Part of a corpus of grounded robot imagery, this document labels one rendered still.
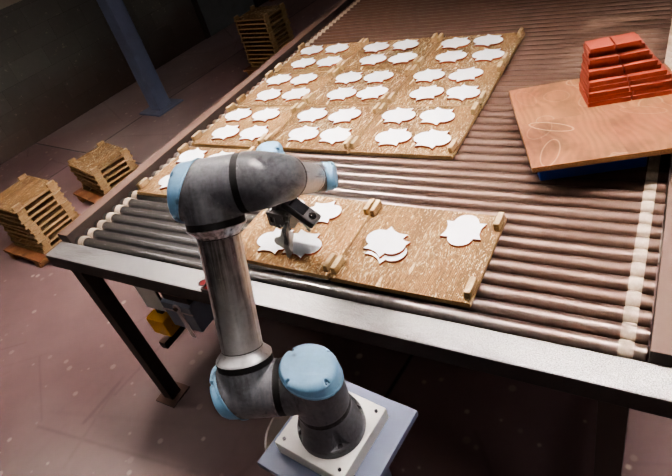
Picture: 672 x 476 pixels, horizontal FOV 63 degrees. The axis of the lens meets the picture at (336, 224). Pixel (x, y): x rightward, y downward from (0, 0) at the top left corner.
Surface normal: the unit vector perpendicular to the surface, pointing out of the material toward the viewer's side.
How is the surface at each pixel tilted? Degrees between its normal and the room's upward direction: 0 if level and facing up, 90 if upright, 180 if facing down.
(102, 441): 0
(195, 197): 64
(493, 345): 0
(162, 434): 0
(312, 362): 10
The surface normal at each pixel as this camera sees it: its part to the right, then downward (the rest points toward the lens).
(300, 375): -0.07, -0.77
